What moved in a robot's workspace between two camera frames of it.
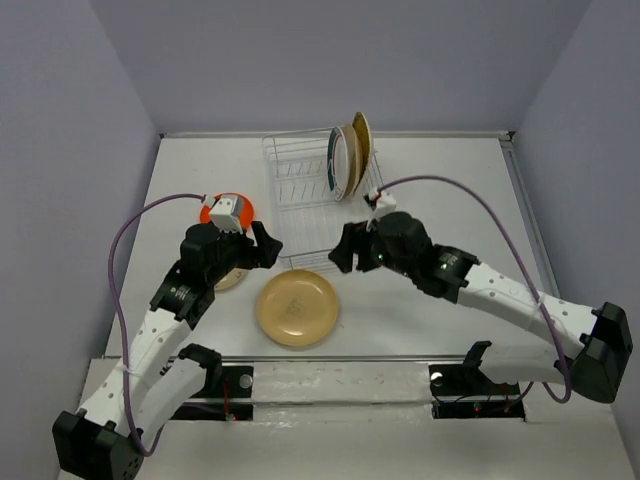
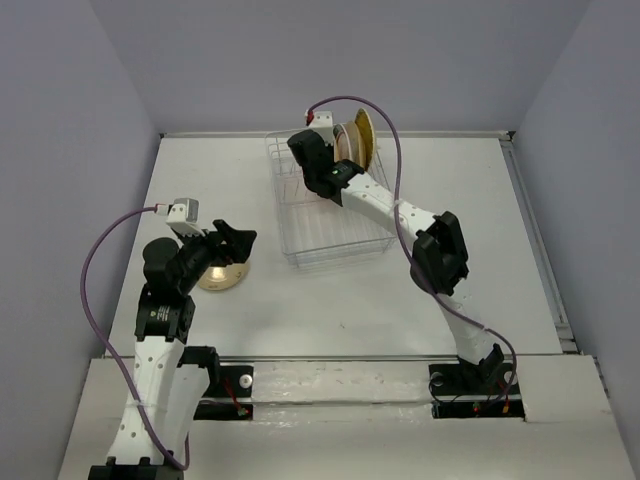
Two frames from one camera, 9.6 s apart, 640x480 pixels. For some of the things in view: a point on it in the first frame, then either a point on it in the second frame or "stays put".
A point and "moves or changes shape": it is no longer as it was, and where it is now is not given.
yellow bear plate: (297, 308) to (342, 148)
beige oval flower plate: (354, 158) stays put
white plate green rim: (338, 159) moves or changes shape
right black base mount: (464, 391) stays put
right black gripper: (356, 234) to (328, 144)
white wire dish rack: (306, 215) stays put
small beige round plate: (230, 279) stays put
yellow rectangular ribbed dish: (362, 129) stays put
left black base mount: (224, 381) stays put
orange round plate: (246, 212) to (294, 191)
